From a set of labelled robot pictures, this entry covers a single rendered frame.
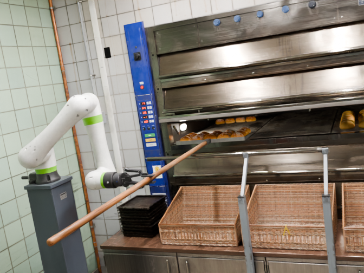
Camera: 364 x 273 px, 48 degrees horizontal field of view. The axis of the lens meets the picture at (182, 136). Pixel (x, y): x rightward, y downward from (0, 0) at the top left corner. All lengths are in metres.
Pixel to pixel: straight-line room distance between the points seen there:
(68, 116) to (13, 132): 0.98
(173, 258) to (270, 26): 1.70
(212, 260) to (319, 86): 1.34
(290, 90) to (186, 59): 0.79
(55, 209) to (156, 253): 0.80
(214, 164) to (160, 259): 0.80
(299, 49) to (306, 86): 0.25
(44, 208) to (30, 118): 0.95
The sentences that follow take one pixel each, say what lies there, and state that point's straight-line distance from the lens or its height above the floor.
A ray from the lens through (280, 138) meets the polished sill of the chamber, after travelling 2.97.
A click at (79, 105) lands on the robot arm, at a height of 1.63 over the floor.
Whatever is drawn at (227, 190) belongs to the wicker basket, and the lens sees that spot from 3.13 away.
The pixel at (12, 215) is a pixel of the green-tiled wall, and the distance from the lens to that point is 3.18.
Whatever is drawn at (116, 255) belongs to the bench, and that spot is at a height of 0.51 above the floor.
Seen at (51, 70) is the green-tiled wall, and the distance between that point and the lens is 3.57.
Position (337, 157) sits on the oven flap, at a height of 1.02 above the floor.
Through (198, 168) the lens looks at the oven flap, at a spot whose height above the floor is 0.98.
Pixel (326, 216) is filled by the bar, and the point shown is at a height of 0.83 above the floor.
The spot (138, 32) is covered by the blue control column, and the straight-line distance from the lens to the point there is 3.23.
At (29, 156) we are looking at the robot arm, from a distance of 2.38.
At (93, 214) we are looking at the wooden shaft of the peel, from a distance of 1.77.
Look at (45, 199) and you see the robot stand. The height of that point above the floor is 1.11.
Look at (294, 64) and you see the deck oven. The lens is 2.90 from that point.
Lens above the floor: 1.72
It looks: 9 degrees down
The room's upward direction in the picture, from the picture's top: 8 degrees counter-clockwise
